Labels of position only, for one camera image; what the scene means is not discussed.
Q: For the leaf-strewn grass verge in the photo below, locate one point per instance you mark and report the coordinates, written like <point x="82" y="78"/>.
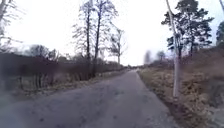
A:
<point x="76" y="83"/>

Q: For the grey asphalt path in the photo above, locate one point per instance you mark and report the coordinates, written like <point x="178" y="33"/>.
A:
<point x="110" y="103"/>

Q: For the cluster of pine trees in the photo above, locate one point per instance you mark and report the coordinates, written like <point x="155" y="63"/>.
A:
<point x="191" y="26"/>

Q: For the small bare tree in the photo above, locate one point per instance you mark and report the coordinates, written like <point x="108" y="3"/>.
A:
<point x="118" y="46"/>

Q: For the dry brown grass field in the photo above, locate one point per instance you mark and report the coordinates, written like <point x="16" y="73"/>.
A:
<point x="193" y="96"/>

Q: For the hazy distant tree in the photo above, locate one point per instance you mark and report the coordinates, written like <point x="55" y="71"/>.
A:
<point x="161" y="55"/>
<point x="147" y="57"/>

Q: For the row of dark bushes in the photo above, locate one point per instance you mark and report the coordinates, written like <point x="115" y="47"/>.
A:
<point x="30" y="70"/>

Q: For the pale street lamp pole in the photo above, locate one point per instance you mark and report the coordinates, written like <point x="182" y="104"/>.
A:
<point x="175" y="73"/>

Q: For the dark evergreen tree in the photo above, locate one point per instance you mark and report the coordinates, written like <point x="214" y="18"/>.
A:
<point x="220" y="33"/>

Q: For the bare branching tree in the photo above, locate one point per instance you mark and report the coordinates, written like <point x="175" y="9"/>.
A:
<point x="3" y="13"/>

